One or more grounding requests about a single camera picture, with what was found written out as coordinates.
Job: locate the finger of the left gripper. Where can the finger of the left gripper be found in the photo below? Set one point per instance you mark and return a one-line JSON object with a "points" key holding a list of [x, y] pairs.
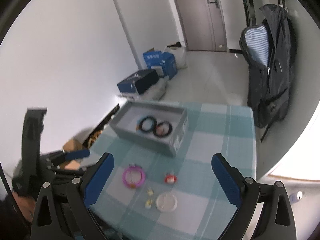
{"points": [[76, 173], [59, 157]]}

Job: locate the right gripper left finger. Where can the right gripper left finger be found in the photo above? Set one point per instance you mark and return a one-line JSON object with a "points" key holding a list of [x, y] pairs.
{"points": [[62, 210]]}

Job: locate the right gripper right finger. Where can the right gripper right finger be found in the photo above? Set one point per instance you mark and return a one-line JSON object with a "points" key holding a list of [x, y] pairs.
{"points": [[276, 217]]}

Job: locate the white translucent bangle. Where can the white translucent bangle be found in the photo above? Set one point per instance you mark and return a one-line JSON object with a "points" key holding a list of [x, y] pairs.
{"points": [[166, 202]]}

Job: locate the person's left hand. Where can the person's left hand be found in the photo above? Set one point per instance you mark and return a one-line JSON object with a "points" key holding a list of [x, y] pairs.
{"points": [[26, 205]]}

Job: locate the tan sandals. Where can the tan sandals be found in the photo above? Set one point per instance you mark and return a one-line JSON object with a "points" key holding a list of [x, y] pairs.
{"points": [[93, 138]]}

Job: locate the teal plaid tablecloth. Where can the teal plaid tablecloth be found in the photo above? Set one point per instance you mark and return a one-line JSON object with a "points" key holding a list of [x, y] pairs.
{"points": [[203, 210]]}

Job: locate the grey phone box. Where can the grey phone box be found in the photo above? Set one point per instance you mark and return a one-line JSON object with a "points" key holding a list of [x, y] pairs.
{"points": [[152, 125]]}

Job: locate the navy black shoe box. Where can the navy black shoe box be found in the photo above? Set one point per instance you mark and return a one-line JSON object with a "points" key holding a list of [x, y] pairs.
{"points": [[139, 82]]}

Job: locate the white packaging under shoebox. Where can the white packaging under shoebox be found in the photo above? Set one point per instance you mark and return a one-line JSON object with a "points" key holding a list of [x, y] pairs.
{"points": [[154, 93]]}

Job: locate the blue cardboard box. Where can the blue cardboard box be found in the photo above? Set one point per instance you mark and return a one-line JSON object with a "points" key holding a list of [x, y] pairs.
{"points": [[163, 63]]}

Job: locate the white plastic bag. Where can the white plastic bag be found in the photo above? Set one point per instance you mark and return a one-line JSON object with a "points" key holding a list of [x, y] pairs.
{"points": [[179, 53]]}

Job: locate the black backpack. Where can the black backpack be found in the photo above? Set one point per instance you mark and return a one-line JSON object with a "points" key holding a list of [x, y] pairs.
{"points": [[270, 50]]}

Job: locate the grey door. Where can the grey door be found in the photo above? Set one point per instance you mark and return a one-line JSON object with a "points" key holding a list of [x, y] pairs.
{"points": [[202, 25]]}

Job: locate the glass sliding door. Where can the glass sliding door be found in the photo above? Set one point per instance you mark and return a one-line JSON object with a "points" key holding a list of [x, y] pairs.
{"points": [[249, 12]]}

